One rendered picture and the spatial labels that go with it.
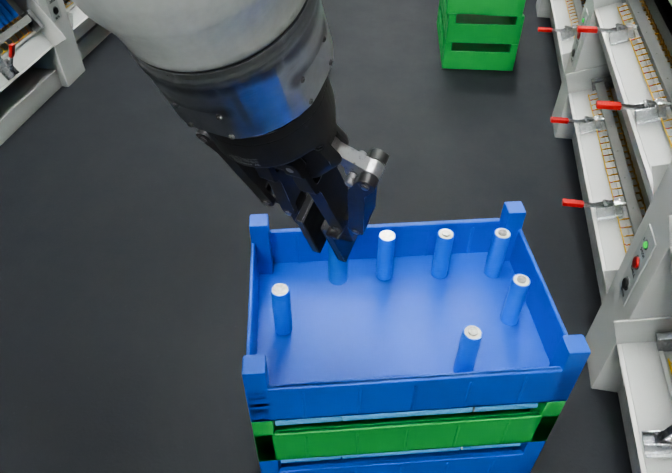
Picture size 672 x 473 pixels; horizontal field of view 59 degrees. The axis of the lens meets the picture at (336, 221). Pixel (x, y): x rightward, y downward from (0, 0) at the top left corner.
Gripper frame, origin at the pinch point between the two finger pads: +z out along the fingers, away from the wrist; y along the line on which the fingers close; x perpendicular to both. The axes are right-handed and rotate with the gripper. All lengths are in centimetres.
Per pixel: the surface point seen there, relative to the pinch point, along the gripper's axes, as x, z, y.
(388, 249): 4.5, 14.4, 2.1
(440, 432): -10.5, 18.6, 13.1
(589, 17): 82, 60, 12
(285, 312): -6.3, 10.9, -4.3
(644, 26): 70, 46, 22
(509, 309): 3.3, 16.9, 15.7
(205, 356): -12, 48, -28
